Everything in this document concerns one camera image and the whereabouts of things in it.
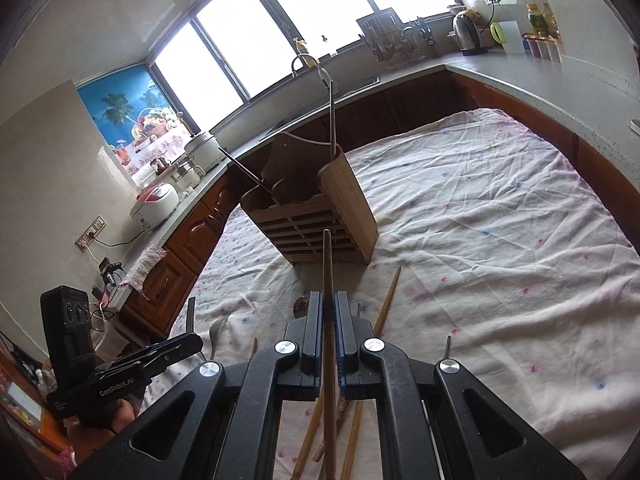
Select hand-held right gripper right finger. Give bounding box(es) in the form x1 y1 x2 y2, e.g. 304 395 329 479
336 291 588 480

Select wooden base cabinets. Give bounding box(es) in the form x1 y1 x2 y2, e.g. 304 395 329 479
117 71 640 343

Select row of spice jars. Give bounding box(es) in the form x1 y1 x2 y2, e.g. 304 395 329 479
522 34 566 62

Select clear pitcher with green handle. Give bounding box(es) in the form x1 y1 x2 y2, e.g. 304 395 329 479
490 21 524 55

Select palm tree roller blind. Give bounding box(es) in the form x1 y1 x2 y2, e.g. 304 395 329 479
75 66 193 178

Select small white steel appliance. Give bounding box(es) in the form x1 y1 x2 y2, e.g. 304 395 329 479
170 157 204 194

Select stainless steel kettle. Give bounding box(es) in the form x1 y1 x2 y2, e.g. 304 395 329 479
452 9 489 56

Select white lace cloth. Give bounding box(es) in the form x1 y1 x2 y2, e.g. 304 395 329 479
125 242 169 294

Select metal fork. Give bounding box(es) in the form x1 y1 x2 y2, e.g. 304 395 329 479
184 297 230 361

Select dark chopstick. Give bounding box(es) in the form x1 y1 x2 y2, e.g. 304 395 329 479
218 147 275 195

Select white floral tablecloth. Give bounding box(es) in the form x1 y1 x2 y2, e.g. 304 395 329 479
167 107 640 480

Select wooden utensil holder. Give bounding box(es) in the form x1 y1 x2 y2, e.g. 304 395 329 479
239 131 381 267

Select wall power outlet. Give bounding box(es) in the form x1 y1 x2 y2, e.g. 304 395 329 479
75 215 107 251

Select metal dish rack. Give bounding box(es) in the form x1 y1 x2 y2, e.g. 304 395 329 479
356 7 441 67

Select grey kitchen countertop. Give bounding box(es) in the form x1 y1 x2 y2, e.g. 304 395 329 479
117 50 640 306

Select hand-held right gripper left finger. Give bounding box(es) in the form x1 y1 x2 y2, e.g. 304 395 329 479
65 291 326 480

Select white and pink rice cooker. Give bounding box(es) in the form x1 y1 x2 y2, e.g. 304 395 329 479
130 183 180 222

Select curved metal faucet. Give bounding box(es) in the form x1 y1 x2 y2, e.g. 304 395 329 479
291 54 321 77

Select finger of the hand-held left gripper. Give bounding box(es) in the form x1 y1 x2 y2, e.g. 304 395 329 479
114 332 204 367
124 352 199 379

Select black charging device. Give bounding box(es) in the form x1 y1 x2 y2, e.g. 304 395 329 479
97 257 124 289

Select kitchen window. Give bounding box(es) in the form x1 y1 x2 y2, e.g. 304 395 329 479
147 0 458 136

